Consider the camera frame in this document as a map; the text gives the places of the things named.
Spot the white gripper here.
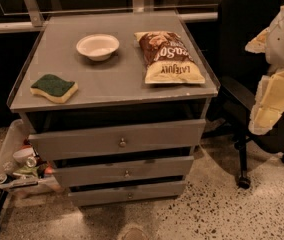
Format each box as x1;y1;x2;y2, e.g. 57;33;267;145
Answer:
245;6;284;135

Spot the grey drawer cabinet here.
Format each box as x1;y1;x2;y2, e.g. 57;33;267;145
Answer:
8;11;218;193

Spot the grey top drawer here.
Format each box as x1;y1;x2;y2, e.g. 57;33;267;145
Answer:
29;119;205;160

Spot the black office chair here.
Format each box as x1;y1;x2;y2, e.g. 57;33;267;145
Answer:
207;0;284;189

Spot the brown chip bag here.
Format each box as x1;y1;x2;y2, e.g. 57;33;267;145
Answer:
135;31;205;84

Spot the white bowl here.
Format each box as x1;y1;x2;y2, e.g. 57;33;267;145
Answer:
76;34;119;62

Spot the green yellow sponge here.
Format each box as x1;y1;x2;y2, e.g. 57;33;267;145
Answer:
30;74;78;104

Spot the metal railing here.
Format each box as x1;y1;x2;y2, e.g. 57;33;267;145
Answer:
0;0;284;36

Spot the white cup in bin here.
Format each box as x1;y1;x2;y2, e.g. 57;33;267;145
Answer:
13;147;35;164

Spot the clear plastic bin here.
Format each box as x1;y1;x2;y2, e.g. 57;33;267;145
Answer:
0;119;63;198

